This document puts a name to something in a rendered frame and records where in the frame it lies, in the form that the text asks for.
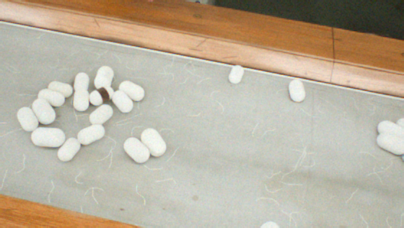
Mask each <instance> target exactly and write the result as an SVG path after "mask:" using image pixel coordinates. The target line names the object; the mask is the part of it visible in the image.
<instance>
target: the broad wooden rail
mask: <svg viewBox="0 0 404 228"><path fill-rule="evenodd" d="M0 21H2V22H9V23H13V24H16V25H24V26H28V27H34V28H39V29H42V30H49V31H53V32H60V33H64V34H68V35H78V36H82V37H86V38H94V39H98V40H104V41H108V42H113V43H119V44H123V45H130V46H134V47H138V48H145V49H149V50H153V51H160V52H164V53H171V54H175V55H179V56H186V57H190V58H197V59H201V60H205V61H212V62H216V63H223V64H227V65H231V66H241V67H242V68H246V69H252V70H256V71H264V72H268V73H272V74H279V75H283V76H289V77H293V78H298V79H304V80H308V81H316V82H322V83H326V84H334V85H338V86H342V87H348V88H352V89H359V90H363V91H367V92H374V93H377V94H381V95H389V96H393V97H399V98H403V99H404V41H402V40H396V39H392V38H384V37H380V36H376V35H369V34H364V33H360V32H352V31H348V30H342V29H337V28H333V27H326V26H321V25H314V24H310V23H306V22H298V21H294V20H290V19H282V18H278V17H271V16H267V15H262V14H255V13H251V12H244V11H239V10H234V9H228V8H224V7H219V6H212V5H208V4H200V3H195V2H192V1H184V0H153V1H149V0H0Z"/></svg>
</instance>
